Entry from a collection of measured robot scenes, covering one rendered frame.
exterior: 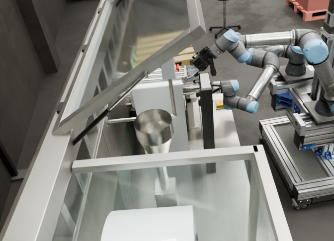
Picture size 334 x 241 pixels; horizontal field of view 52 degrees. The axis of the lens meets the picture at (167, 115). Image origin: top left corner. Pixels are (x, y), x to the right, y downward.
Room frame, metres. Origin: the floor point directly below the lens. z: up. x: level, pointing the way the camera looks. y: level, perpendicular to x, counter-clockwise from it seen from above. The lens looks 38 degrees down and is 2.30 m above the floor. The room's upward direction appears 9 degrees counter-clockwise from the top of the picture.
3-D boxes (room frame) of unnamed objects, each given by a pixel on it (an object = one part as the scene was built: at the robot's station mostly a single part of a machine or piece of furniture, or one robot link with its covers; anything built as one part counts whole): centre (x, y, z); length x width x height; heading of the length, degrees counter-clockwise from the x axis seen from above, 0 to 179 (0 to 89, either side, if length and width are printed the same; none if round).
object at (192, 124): (1.63, -0.16, 1.05); 0.06 x 0.05 x 0.31; 85
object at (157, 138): (0.97, 0.05, 1.50); 0.14 x 0.14 x 0.06
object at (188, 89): (1.42, -0.12, 1.34); 0.06 x 0.06 x 0.06; 85
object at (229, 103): (1.69, -0.41, 1.01); 0.11 x 0.08 x 0.11; 47
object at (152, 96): (1.35, 0.07, 1.17); 0.34 x 0.05 x 0.54; 85
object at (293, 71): (2.19, -1.03, 0.87); 0.15 x 0.15 x 0.10
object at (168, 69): (1.13, -0.04, 1.66); 0.07 x 0.07 x 0.10; 84
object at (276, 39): (1.75, -0.66, 1.36); 0.49 x 0.11 x 0.12; 81
